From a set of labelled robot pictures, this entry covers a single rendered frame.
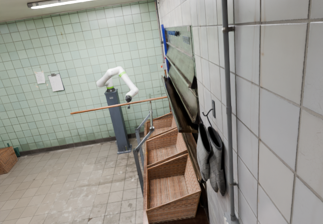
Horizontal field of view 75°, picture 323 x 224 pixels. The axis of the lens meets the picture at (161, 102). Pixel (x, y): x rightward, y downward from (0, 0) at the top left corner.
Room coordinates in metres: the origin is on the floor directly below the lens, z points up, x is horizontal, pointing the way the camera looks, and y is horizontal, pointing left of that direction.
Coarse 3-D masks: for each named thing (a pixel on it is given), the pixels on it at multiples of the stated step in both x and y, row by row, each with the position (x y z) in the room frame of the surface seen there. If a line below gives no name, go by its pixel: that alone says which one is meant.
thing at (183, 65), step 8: (168, 48) 3.03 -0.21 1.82; (168, 56) 2.84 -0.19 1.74; (176, 56) 2.19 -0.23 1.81; (184, 56) 1.80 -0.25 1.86; (176, 64) 2.08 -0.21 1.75; (184, 64) 1.72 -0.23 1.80; (192, 64) 1.45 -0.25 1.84; (184, 72) 1.65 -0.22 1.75; (192, 72) 1.40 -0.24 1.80; (184, 80) 1.49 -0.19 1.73; (192, 80) 1.34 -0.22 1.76
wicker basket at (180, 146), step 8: (176, 128) 2.47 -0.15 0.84; (160, 136) 2.46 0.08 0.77; (168, 136) 2.47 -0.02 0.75; (176, 136) 2.47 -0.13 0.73; (152, 144) 2.46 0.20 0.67; (160, 144) 2.46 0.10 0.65; (168, 144) 2.47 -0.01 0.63; (176, 144) 2.44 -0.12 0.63; (184, 144) 2.05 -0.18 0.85; (152, 152) 2.40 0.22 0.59; (160, 152) 2.37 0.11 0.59; (168, 152) 2.34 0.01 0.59; (176, 152) 2.31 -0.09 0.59; (184, 152) 1.93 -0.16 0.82; (152, 160) 2.22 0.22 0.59; (160, 160) 2.20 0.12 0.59; (168, 160) 1.93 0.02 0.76
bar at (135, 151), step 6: (150, 96) 3.01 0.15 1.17; (150, 102) 2.71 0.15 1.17; (150, 108) 2.49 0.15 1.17; (150, 114) 2.28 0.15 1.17; (144, 120) 2.41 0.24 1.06; (150, 120) 2.12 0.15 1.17; (150, 126) 1.98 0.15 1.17; (138, 132) 2.41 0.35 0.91; (150, 132) 1.93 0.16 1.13; (138, 138) 2.40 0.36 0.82; (144, 138) 1.93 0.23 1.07; (138, 144) 2.39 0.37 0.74; (138, 150) 1.93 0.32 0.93; (138, 162) 1.92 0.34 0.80; (138, 168) 1.92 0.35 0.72; (138, 174) 1.91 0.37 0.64
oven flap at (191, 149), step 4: (184, 136) 2.06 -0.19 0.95; (188, 136) 1.93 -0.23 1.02; (184, 140) 1.97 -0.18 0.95; (188, 140) 1.89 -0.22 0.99; (192, 140) 1.78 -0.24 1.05; (188, 144) 1.86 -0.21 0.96; (192, 144) 1.75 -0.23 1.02; (188, 148) 1.81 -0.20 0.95; (192, 148) 1.72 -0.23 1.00; (188, 152) 1.73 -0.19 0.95; (192, 152) 1.69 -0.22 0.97; (196, 152) 1.59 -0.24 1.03; (192, 156) 1.66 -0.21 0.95; (196, 156) 1.57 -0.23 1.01; (192, 160) 1.60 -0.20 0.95; (196, 160) 1.54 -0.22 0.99; (192, 164) 1.55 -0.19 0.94; (196, 164) 1.52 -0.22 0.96; (196, 168) 1.49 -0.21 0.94; (196, 172) 1.43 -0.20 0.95; (196, 176) 1.39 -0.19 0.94; (200, 176) 1.36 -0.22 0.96; (200, 180) 1.34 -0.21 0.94
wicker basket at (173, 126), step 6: (168, 114) 3.06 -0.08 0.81; (156, 120) 3.06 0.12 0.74; (162, 120) 3.06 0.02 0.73; (168, 120) 3.06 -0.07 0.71; (174, 120) 2.87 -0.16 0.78; (156, 126) 3.06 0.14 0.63; (162, 126) 3.06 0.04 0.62; (168, 126) 3.06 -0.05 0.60; (174, 126) 2.79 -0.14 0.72; (156, 132) 2.94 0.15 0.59; (162, 132) 2.52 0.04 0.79; (150, 138) 2.52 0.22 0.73; (156, 144) 2.52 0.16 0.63
